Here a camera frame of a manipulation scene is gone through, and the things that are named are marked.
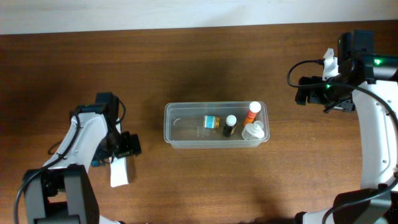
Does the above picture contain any white green medicine box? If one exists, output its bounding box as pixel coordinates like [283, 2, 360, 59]
[110, 157, 129, 188]

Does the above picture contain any orange tube white cap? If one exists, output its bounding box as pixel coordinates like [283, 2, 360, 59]
[243, 101, 262, 126]

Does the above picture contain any tiger balm glass jar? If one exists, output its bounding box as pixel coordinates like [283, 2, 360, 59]
[203, 115, 220, 129]

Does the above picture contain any white plastic bottle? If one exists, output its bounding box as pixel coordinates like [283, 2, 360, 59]
[241, 121, 265, 140]

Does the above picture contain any dark brown bottle white cap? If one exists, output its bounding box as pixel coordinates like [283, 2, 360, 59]
[223, 114, 237, 137]

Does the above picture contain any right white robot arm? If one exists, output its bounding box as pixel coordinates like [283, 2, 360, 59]
[288, 30, 397, 223]

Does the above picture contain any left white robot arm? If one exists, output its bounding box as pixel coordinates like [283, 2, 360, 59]
[13, 92, 142, 224]

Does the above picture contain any clear plastic container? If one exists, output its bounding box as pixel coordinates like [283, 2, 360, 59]
[164, 101, 270, 149]

